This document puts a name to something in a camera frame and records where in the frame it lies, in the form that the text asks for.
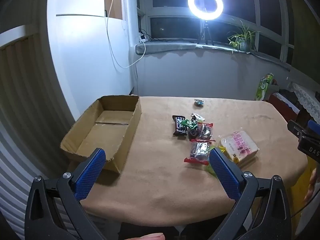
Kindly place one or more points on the white green candy packet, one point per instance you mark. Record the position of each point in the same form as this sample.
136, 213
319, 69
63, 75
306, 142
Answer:
198, 116

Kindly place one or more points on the small blue wrapped candy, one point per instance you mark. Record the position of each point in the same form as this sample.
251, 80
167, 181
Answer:
198, 102

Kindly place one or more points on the red clear snack packet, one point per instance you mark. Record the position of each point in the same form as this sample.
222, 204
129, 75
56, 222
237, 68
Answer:
199, 152
206, 130

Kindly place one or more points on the dark chequered snack packet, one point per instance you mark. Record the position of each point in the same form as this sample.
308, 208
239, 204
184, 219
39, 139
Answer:
179, 128

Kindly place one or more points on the white lace cloth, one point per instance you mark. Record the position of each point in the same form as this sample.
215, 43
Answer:
308, 98

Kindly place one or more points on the person's left hand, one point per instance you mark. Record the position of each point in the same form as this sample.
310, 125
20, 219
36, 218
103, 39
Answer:
150, 236

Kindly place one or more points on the cardboard box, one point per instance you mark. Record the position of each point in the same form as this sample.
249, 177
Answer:
107, 135

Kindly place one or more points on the potted green plant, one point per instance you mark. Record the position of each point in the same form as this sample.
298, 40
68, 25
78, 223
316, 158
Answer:
242, 40

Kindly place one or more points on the red brown cabinet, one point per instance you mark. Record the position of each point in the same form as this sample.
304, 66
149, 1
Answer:
283, 105

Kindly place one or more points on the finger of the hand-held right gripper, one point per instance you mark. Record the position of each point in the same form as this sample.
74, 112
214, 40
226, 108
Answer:
295, 129
313, 126

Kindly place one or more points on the green printed bag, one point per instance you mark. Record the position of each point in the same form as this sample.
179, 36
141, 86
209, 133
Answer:
263, 87

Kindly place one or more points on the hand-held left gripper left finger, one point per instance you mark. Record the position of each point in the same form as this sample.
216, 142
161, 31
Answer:
91, 172

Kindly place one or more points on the yellow printed snack packet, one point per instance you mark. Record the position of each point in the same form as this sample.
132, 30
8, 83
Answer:
226, 151

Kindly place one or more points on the pink white bread packet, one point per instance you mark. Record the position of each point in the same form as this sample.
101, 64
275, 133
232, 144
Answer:
238, 146

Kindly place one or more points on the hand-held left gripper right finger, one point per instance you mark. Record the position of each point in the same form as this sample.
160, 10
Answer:
223, 173

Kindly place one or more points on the black tripod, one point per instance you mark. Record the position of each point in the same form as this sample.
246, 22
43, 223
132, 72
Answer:
205, 33

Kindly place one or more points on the window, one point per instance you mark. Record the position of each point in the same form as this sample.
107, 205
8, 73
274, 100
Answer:
212, 17

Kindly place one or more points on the beige table cloth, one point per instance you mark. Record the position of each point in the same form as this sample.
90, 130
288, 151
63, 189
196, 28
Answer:
175, 180

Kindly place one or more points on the white power strip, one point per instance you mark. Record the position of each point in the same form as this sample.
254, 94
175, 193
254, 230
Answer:
143, 38

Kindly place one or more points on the person's right hand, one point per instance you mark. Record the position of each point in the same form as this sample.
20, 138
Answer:
311, 185

